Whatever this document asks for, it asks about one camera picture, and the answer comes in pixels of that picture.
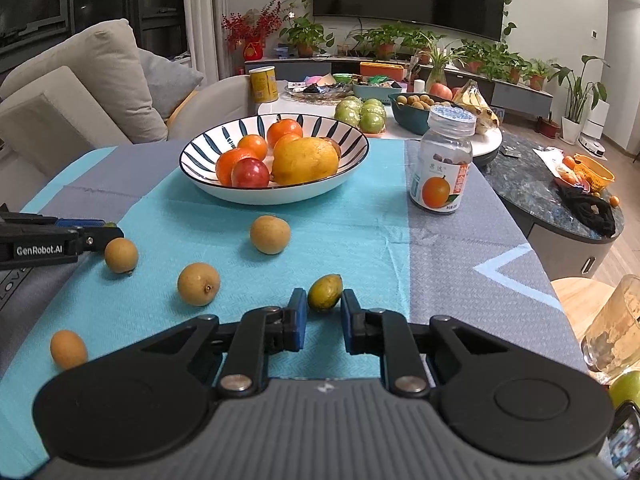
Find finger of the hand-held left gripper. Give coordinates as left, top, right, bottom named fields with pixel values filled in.
left=75, top=226, right=125, bottom=252
left=0, top=204, right=106, bottom=230

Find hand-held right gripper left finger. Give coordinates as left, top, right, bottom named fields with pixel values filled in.
left=125, top=287, right=308, bottom=397

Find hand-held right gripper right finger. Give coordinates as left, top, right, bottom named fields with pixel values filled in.
left=341, top=290, right=524, bottom=397

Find white bowl with dark stripes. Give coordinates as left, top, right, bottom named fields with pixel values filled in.
left=179, top=115, right=371, bottom=206

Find red apple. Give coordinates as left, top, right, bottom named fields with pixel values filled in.
left=231, top=158, right=271, bottom=189

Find large yellow orange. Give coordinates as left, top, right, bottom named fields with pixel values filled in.
left=271, top=136, right=340, bottom=186

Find brown longan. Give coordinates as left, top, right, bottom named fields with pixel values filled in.
left=50, top=330, right=89, bottom=371
left=177, top=262, right=221, bottom=307
left=250, top=215, right=292, bottom=255
left=104, top=238, right=139, bottom=275

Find blue and grey tablecloth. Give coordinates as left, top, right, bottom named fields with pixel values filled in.
left=0, top=137, right=591, bottom=466

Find beige sofa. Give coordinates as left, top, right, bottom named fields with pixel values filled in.
left=0, top=19, right=251, bottom=201

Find yellow cushion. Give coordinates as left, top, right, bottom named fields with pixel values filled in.
left=165, top=89, right=198, bottom=126

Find clear bottle with orange label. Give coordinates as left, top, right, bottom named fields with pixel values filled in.
left=410, top=103, right=476, bottom=215

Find grey cushion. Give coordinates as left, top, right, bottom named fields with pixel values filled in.
left=137, top=49, right=205, bottom=121

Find dark blue fruit bowl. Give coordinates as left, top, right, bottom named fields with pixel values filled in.
left=388, top=92, right=453, bottom=136

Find yellow can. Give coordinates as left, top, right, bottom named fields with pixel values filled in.
left=249, top=66, right=279, bottom=104

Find glass snack tray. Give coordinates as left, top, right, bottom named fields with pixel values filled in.
left=285, top=82, right=353, bottom=107

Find dark marble coffee table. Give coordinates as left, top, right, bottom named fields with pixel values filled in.
left=477, top=130, right=626, bottom=281

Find round wooden side table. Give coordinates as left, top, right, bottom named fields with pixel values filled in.
left=550, top=277, right=631, bottom=346

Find teal rectangular dish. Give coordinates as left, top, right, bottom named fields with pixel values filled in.
left=352, top=82, right=401, bottom=101

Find pile of longans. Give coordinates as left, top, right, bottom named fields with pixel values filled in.
left=395, top=92, right=446, bottom=110

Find bag of yellow fruit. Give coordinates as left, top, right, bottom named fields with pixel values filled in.
left=472, top=110, right=501, bottom=135

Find white curtain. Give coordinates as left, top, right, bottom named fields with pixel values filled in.
left=182, top=0, right=221, bottom=83

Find orange box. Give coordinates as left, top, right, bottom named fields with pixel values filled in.
left=359, top=61, right=405, bottom=81

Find red berry branches in vase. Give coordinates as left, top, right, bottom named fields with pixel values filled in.
left=221, top=0, right=283, bottom=63

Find bunch of yellow bananas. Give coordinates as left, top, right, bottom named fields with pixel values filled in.
left=452, top=79, right=501, bottom=128

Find white paper sheet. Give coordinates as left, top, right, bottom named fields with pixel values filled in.
left=532, top=146, right=571, bottom=173

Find glass vase with spider plant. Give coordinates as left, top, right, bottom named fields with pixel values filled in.
left=417, top=42, right=463, bottom=92

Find glass mug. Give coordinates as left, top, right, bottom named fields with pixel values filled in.
left=580, top=275, right=640, bottom=386

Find black cloth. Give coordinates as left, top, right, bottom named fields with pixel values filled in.
left=557, top=185, right=617, bottom=238

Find small plant in red pot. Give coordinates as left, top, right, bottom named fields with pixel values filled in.
left=537, top=110, right=561, bottom=140

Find green potted plant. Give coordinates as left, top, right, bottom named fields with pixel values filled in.
left=347, top=22, right=406, bottom=60
left=525, top=57, right=553, bottom=92
left=279, top=14, right=335, bottom=58
left=400, top=27, right=441, bottom=65
left=457, top=40, right=493, bottom=75
left=487, top=45, right=531, bottom=86

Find green apple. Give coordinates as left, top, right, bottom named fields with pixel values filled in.
left=609, top=371, right=640, bottom=411

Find grey television cabinet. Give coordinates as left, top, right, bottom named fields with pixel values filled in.
left=244, top=55, right=555, bottom=111

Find orange plastic basket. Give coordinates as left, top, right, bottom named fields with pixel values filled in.
left=570, top=153, right=616, bottom=195

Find tall plant in white pot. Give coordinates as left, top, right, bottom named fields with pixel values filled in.
left=549, top=55, right=611, bottom=146

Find black smartphone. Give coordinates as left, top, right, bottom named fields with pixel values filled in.
left=602, top=402, right=640, bottom=478

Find white robot vacuum dock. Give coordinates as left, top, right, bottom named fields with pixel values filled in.
left=582, top=100, right=612, bottom=141

